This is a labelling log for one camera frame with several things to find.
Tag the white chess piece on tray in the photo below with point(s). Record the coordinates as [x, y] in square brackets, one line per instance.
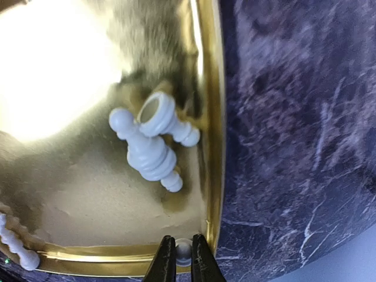
[158, 116]
[150, 156]
[28, 259]

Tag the white chess pawn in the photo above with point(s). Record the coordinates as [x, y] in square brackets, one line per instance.
[183, 252]

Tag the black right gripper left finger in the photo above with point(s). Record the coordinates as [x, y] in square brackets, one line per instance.
[163, 266]

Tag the gold metal tray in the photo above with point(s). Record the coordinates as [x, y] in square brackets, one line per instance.
[67, 190]

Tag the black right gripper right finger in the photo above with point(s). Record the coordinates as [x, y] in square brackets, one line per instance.
[204, 267]

